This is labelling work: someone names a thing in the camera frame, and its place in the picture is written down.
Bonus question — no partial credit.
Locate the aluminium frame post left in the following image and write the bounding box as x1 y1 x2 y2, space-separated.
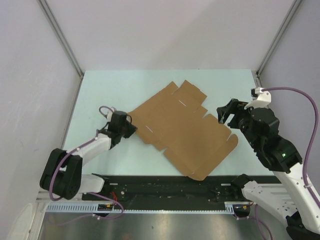
37 0 84 79

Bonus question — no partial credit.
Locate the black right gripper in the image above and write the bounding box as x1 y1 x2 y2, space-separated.
215 98 259 148

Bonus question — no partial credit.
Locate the aluminium frame post right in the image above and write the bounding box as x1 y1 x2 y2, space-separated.
255 0 304 78

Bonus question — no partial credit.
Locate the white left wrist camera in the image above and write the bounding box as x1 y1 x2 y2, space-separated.
105 107 117 122

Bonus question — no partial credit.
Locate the grey slotted cable duct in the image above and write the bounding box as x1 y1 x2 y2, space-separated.
46 202 251 214

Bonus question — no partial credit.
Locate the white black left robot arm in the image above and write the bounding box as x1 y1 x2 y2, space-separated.
39 109 137 201

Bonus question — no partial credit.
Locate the brown cardboard box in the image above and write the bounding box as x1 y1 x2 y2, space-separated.
129 80 239 181

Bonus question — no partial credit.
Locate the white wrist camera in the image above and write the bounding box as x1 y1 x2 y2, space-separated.
244 87 272 110
105 107 117 122

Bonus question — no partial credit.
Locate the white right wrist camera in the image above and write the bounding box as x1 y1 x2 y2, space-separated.
244 87 272 110

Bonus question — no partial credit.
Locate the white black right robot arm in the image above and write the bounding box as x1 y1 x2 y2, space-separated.
216 98 320 240

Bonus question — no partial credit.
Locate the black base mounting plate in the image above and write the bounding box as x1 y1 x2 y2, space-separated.
76 174 280 202

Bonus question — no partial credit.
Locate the aluminium frame post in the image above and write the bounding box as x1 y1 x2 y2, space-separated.
37 0 84 79
255 0 304 78

